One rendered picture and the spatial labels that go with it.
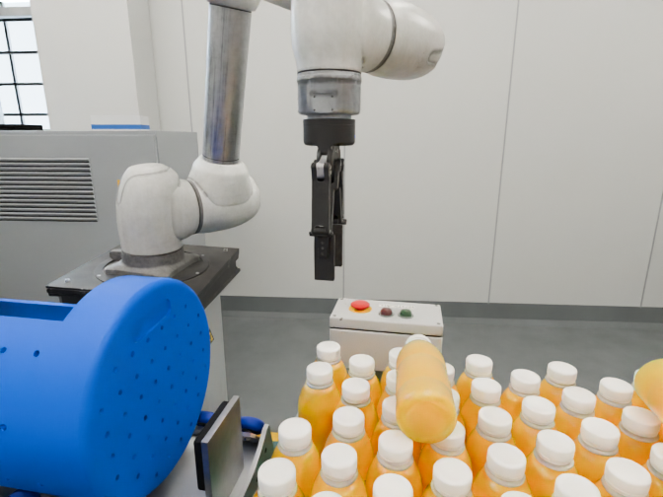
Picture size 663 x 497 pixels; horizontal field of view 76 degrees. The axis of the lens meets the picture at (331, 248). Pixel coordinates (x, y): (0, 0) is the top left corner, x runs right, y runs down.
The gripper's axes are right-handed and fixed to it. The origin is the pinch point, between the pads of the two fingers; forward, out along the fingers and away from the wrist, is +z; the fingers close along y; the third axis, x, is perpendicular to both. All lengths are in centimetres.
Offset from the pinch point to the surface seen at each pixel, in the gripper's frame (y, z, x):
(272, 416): -121, 124, -53
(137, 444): 23.4, 18.8, -19.4
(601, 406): 5.1, 18.4, 39.4
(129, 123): -136, -24, -128
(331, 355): 2.1, 16.2, 0.9
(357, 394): 12.5, 15.9, 6.3
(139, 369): 21.3, 9.7, -19.4
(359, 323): -7.1, 14.6, 4.2
